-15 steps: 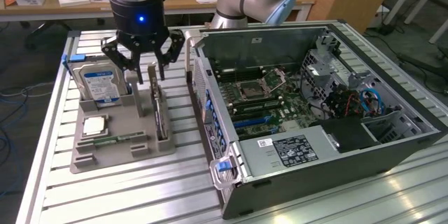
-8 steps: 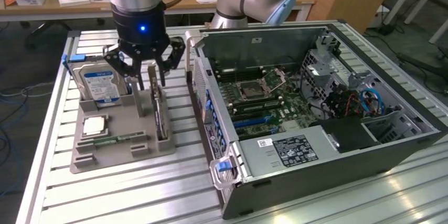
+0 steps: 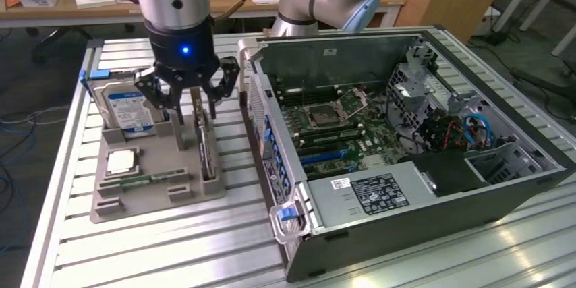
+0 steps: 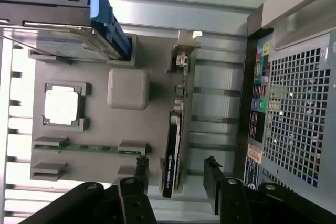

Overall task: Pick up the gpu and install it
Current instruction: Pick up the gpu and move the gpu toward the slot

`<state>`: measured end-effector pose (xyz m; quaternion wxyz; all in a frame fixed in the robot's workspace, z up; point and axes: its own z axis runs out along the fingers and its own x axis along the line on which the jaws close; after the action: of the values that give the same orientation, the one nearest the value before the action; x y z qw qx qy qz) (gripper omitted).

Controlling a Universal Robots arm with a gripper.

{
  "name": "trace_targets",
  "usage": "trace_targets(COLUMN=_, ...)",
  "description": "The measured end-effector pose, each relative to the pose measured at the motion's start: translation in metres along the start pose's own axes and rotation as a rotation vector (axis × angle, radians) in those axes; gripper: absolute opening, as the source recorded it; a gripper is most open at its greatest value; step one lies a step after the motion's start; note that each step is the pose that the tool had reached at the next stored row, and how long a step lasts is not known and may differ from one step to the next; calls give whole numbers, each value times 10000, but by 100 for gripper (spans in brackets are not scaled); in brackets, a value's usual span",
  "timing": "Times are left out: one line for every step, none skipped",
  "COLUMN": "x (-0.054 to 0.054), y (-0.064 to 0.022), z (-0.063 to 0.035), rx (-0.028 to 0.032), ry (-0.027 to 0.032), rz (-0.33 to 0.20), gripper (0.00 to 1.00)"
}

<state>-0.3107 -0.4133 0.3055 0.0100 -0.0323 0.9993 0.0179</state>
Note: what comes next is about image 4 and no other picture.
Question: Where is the green RAM stick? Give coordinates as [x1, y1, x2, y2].
[34, 142, 146, 156]

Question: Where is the grey plastic parts rack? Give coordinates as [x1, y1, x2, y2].
[27, 34, 196, 190]

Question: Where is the black open PC case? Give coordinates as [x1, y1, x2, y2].
[235, 0, 336, 210]

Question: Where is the silver CPU chip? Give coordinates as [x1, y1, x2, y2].
[44, 84, 81, 125]

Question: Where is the hard disk with blue carrier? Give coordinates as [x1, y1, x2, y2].
[0, 0, 132, 61]

